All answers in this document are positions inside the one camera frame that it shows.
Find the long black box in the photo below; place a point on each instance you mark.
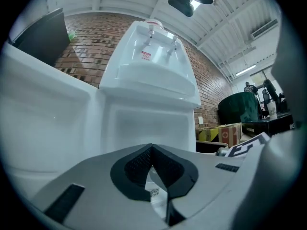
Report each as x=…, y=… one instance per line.
x=263, y=127

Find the white hinged dispenser door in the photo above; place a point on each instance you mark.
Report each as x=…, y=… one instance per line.
x=43, y=104

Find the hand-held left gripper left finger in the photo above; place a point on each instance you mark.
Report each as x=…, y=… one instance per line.
x=96, y=188

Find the black glass-door fridge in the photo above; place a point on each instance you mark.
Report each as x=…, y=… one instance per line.
x=43, y=37

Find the ceiling light tube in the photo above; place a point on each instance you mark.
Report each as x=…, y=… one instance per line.
x=245, y=70

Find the green plastic bottle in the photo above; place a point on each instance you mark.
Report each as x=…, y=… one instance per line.
x=72, y=36

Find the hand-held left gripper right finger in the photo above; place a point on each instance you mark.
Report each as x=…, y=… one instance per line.
x=204, y=188

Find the white water dispenser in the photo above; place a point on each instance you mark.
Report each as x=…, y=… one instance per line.
x=148, y=80

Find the window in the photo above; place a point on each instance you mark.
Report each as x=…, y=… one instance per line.
x=259, y=77

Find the white tap blue tip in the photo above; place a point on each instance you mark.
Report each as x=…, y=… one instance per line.
x=171, y=48

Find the white trash bin black liner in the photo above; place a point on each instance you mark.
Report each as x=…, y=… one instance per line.
x=208, y=146

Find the dark green tub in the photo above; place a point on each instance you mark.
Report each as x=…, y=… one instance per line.
x=237, y=106

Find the ceiling air conditioner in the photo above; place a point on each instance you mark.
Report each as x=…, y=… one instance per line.
x=263, y=29

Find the cardboard box striped tape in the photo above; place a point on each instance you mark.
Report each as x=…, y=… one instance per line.
x=225, y=134

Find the white wall socket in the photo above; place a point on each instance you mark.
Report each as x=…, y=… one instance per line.
x=201, y=120

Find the printed paper drink container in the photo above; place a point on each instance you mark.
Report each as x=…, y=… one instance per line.
x=272, y=110

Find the black head camera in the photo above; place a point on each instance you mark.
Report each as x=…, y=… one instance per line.
x=181, y=5

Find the white tap red tip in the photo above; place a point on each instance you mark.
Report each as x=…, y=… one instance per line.
x=149, y=38

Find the clear water jug red label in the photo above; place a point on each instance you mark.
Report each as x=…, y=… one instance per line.
x=154, y=23

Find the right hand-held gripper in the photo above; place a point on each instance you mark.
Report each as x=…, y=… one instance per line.
x=275, y=176

